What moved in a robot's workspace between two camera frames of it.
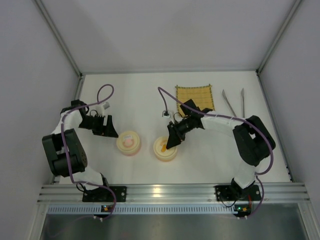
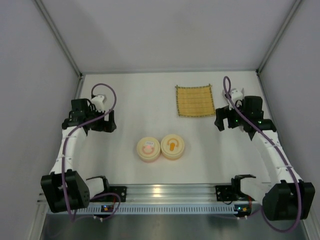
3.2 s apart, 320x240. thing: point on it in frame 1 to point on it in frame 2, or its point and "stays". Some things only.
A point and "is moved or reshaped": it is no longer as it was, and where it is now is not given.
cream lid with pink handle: x=128 y=141 to x=148 y=149
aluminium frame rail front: x=173 y=194 stays
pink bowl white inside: x=130 y=153 to x=150 y=160
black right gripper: x=175 y=131 to x=222 y=118
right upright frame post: x=295 y=7 stays
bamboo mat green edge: x=202 y=96 stays
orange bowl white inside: x=164 y=159 to x=172 y=158
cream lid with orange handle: x=159 y=147 is moved or reshaped
